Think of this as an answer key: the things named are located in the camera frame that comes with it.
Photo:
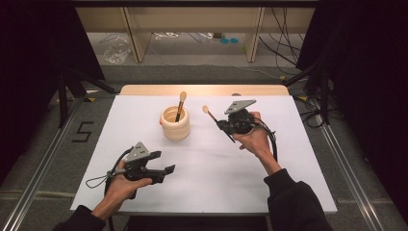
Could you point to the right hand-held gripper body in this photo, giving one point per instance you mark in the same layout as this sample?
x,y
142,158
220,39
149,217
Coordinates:
x,y
240,122

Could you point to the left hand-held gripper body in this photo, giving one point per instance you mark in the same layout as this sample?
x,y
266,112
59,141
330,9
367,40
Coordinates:
x,y
138,154

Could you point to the small-headed makeup brush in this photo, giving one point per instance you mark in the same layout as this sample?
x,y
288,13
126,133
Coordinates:
x,y
210,114

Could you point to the ringed wooden brush holder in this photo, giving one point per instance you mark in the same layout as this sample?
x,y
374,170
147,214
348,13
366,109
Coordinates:
x,y
175,130

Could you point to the large-headed makeup brush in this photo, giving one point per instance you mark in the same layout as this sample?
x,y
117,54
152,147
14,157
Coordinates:
x,y
182,101

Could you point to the person's right hand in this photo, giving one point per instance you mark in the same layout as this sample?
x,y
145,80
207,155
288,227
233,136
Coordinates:
x,y
256,142

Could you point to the person's left hand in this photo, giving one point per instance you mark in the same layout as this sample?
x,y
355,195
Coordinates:
x,y
118,191

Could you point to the white board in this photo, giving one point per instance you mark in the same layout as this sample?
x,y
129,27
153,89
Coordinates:
x,y
208,173

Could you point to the blue rings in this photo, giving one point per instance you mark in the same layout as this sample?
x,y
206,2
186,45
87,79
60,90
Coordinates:
x,y
229,40

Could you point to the black metal stand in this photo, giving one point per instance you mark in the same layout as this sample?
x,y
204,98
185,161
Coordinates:
x,y
324,96
63,99

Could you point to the clear plastic bag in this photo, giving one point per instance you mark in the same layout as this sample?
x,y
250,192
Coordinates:
x,y
117,51

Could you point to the wooden shelf unit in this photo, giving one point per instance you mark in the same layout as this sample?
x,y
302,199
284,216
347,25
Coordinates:
x,y
192,19

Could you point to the black curtain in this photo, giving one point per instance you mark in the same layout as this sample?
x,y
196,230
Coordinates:
x,y
35,64
369,80

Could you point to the metal floor rail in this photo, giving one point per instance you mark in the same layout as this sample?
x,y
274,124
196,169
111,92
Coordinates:
x,y
346,166
41,166

